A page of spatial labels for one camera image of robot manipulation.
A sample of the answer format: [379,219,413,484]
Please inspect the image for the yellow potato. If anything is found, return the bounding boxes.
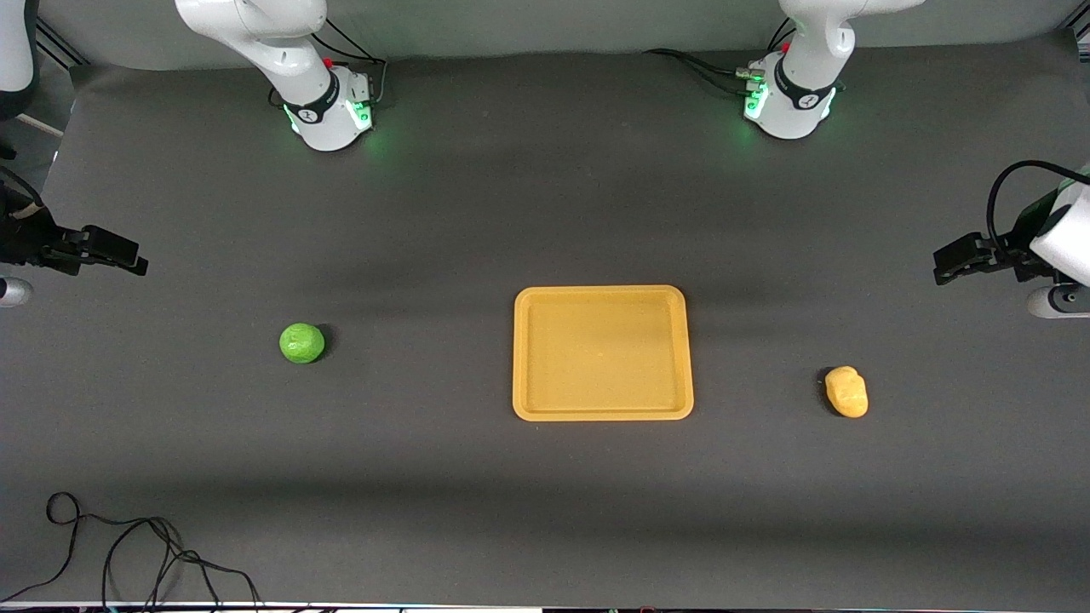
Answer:
[823,365,869,419]

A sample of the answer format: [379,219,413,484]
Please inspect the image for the green apple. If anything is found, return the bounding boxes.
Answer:
[278,322,326,365]

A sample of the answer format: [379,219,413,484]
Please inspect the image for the yellow plastic tray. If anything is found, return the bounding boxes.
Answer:
[512,285,695,422]

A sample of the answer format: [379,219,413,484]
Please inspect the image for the dark grey table cloth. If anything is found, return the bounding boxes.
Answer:
[0,38,1090,607]

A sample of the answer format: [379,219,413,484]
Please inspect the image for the thin black loose cable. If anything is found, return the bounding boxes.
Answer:
[0,491,261,610]

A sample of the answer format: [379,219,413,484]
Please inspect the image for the black left arm base cables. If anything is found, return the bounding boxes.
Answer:
[643,15,797,96]

